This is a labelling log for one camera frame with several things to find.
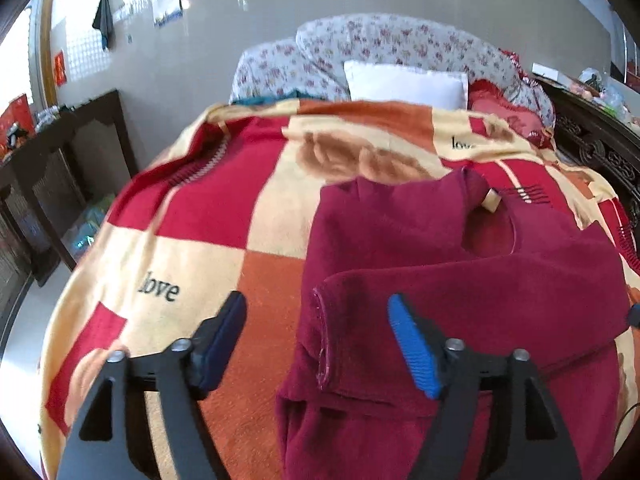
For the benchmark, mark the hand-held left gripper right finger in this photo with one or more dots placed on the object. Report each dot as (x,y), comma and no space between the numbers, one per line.
(416,347)

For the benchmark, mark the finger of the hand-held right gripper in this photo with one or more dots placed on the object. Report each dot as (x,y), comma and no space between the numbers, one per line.
(634,314)

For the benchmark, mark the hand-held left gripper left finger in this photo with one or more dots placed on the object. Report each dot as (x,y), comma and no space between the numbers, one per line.
(221,340)

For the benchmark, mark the maroon fleece sweater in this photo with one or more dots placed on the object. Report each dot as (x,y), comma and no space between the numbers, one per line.
(400,240)

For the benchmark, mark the red checkered printed blanket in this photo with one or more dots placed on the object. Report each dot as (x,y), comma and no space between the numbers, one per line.
(200,220)

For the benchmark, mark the carved dark wooden headboard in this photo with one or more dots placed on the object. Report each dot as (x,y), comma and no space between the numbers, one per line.
(597,135)

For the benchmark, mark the dark wooden cabinet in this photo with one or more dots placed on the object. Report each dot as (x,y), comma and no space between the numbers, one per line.
(45,180)

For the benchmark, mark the red floral pillow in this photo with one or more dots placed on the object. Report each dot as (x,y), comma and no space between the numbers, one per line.
(505,110)

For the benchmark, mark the teal cloth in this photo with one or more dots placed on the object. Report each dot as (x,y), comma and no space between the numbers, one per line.
(272,97)

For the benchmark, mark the white pillow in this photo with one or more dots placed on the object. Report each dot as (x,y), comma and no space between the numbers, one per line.
(406,84)

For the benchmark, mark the red gift box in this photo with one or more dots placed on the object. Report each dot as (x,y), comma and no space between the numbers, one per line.
(16,125)

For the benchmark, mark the floral quilt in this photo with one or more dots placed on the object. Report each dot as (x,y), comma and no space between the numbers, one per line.
(400,42)

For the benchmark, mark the dark hanging cloth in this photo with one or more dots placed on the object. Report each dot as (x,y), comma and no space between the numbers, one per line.
(104,17)

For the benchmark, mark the red paper wall decoration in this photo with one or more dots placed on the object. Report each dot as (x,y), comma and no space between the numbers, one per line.
(59,67)

